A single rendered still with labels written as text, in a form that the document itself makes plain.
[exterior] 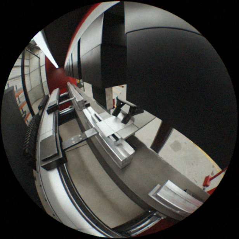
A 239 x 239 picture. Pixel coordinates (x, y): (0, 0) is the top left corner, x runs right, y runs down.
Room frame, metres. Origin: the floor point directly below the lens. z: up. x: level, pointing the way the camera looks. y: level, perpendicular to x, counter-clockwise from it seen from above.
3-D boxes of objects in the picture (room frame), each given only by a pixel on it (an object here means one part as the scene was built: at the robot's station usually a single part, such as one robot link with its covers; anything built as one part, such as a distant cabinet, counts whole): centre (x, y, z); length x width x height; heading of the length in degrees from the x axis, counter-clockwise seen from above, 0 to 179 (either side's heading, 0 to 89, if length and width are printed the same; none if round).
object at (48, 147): (0.13, 0.19, 1.01); 0.26 x 0.12 x 0.05; 128
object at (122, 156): (0.28, 0.09, 0.92); 0.39 x 0.06 x 0.10; 38
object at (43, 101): (0.60, 0.84, 1.02); 0.44 x 0.06 x 0.04; 38
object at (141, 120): (0.32, -0.06, 1.00); 0.26 x 0.18 x 0.01; 128
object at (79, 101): (1.23, 0.83, 0.92); 1.67 x 0.06 x 0.10; 38
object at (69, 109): (0.47, 0.72, 0.81); 0.64 x 0.08 x 0.14; 128
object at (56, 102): (0.48, 0.45, 1.01); 0.26 x 0.12 x 0.05; 128
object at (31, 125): (0.15, 0.50, 1.02); 0.37 x 0.06 x 0.04; 38
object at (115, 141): (0.25, 0.07, 0.99); 0.20 x 0.03 x 0.03; 38
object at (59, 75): (1.92, 1.59, 1.15); 0.85 x 0.25 x 2.30; 128
